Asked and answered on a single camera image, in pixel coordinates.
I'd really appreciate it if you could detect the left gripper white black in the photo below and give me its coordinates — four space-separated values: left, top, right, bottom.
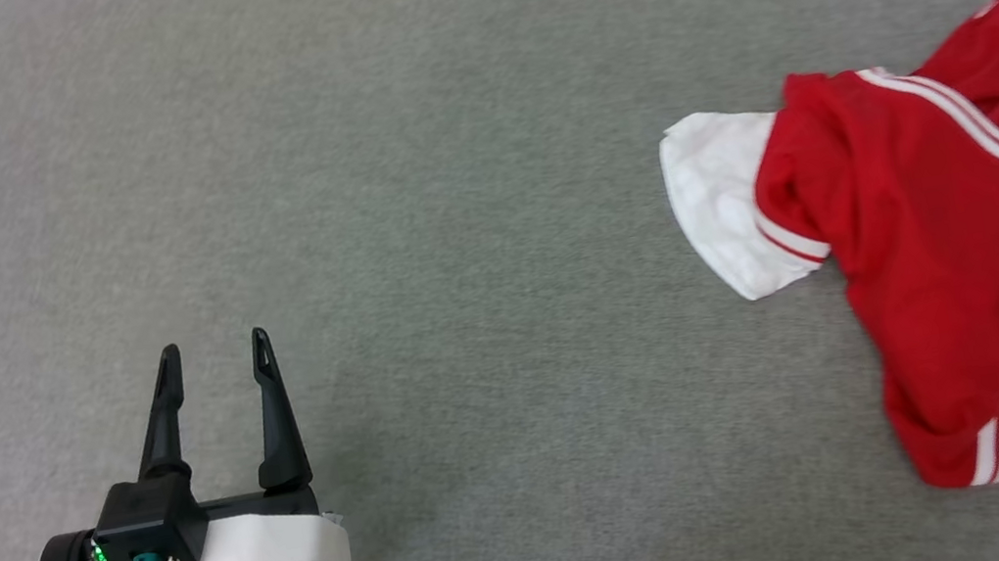
2 319 353 561

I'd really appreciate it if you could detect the red and white jersey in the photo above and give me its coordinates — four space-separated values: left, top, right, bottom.
639 0 999 561

